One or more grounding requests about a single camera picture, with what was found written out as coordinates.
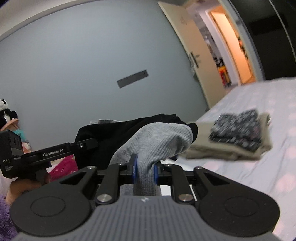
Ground grey and black garment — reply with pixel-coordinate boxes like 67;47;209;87
74;114;198;196

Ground left hand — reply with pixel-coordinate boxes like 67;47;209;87
5;172;51;206

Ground olive folded garment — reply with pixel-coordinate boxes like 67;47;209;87
180;113;273;161

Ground panda plush toy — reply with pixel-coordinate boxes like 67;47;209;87
1;98;19;131

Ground pink plastic bag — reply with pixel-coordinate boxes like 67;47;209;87
47;155;78;181

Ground black floral folded garment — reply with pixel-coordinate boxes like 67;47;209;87
209;109;261;152

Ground polka dot bed sheet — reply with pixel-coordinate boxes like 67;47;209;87
175;78;295;240

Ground cream bedroom door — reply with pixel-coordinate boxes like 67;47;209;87
158;1;225;108

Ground dark wardrobe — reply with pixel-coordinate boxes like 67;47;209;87
230;1;295;80

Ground grey wall plate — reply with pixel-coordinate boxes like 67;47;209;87
117;70;149;88

